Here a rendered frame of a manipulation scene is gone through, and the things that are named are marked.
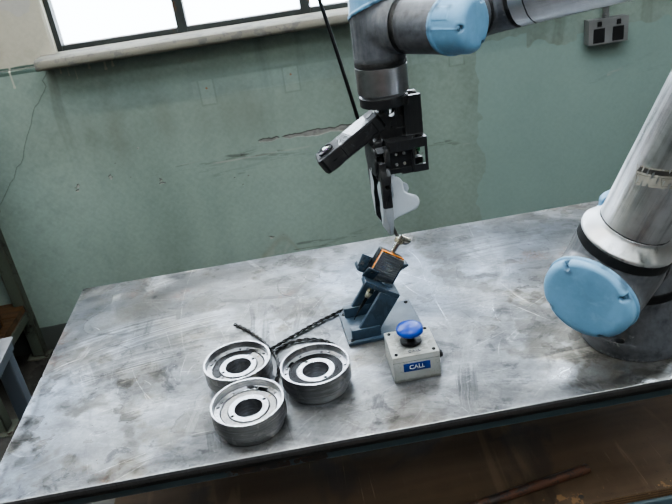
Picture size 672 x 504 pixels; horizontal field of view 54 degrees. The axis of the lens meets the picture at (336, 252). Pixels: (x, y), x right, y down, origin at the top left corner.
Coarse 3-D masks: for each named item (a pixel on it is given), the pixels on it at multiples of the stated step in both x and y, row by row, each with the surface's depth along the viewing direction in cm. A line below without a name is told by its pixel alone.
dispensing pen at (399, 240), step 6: (396, 240) 106; (402, 240) 106; (408, 240) 106; (396, 246) 107; (378, 252) 107; (384, 252) 107; (372, 258) 108; (372, 264) 107; (366, 294) 110; (366, 300) 110; (360, 306) 111; (354, 318) 111
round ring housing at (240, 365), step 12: (228, 348) 106; (240, 348) 106; (252, 348) 106; (264, 348) 104; (204, 360) 103; (216, 360) 104; (228, 360) 104; (240, 360) 104; (252, 360) 103; (264, 360) 102; (204, 372) 100; (228, 372) 103; (240, 372) 105; (264, 372) 99; (216, 384) 98; (228, 384) 97
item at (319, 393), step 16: (304, 352) 103; (336, 352) 102; (288, 368) 100; (304, 368) 100; (320, 368) 101; (288, 384) 95; (304, 384) 94; (320, 384) 93; (336, 384) 95; (304, 400) 96; (320, 400) 95
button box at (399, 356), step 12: (384, 336) 102; (396, 336) 101; (420, 336) 100; (432, 336) 99; (396, 348) 98; (408, 348) 97; (420, 348) 97; (432, 348) 96; (396, 360) 96; (408, 360) 96; (420, 360) 96; (432, 360) 97; (396, 372) 97; (408, 372) 97; (420, 372) 97; (432, 372) 98
